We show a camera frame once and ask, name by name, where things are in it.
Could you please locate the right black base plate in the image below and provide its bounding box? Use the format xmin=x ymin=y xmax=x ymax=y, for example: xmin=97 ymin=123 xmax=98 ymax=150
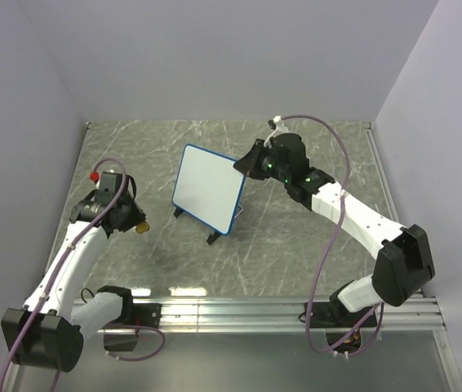
xmin=310 ymin=302 xmax=371 ymax=329

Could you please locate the aluminium side rail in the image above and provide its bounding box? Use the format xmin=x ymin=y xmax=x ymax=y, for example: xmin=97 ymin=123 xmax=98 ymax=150
xmin=364 ymin=122 xmax=426 ymax=299

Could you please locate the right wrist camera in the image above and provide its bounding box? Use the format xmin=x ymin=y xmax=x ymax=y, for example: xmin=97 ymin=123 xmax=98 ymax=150
xmin=265 ymin=116 xmax=289 ymax=143

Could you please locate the purple cable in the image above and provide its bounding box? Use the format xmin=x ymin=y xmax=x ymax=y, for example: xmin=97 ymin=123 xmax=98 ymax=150
xmin=304 ymin=114 xmax=385 ymax=359
xmin=0 ymin=158 xmax=166 ymax=392

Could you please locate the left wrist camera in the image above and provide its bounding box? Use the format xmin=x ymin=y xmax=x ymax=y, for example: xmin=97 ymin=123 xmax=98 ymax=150
xmin=89 ymin=169 xmax=116 ymax=185

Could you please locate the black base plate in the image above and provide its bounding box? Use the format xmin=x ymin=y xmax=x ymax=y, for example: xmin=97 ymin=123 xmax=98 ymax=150
xmin=107 ymin=303 xmax=162 ymax=328
xmin=310 ymin=302 xmax=371 ymax=329

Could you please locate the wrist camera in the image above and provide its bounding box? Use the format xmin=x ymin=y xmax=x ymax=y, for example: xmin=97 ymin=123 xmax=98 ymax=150
xmin=265 ymin=116 xmax=289 ymax=143
xmin=89 ymin=169 xmax=116 ymax=185

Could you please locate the blue framed whiteboard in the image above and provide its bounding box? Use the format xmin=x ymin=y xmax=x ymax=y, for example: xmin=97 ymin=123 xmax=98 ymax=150
xmin=171 ymin=144 xmax=245 ymax=235

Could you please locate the yellow eraser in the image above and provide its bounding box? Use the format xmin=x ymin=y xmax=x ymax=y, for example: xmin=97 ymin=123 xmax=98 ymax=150
xmin=135 ymin=221 xmax=150 ymax=234

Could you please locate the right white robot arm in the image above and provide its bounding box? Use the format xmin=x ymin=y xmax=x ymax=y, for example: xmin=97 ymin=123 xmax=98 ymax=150
xmin=233 ymin=133 xmax=435 ymax=327

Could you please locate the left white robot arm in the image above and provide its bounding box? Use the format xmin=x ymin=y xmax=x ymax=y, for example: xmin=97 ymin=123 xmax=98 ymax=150
xmin=1 ymin=171 xmax=149 ymax=372

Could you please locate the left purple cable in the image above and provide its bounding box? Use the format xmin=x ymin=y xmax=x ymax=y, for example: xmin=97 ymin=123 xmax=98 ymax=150
xmin=0 ymin=158 xmax=166 ymax=392

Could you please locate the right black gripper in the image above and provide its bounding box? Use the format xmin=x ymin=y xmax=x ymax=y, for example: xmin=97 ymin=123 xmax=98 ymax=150
xmin=233 ymin=139 xmax=291 ymax=185

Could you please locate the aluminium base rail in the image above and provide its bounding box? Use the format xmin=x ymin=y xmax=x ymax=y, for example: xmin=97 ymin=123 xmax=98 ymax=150
xmin=71 ymin=296 xmax=447 ymax=334

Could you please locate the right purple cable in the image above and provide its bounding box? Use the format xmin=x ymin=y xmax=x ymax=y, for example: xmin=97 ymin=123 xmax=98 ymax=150
xmin=304 ymin=114 xmax=385 ymax=359

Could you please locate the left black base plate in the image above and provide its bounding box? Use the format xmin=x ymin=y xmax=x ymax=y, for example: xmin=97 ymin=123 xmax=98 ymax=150
xmin=107 ymin=303 xmax=162 ymax=328

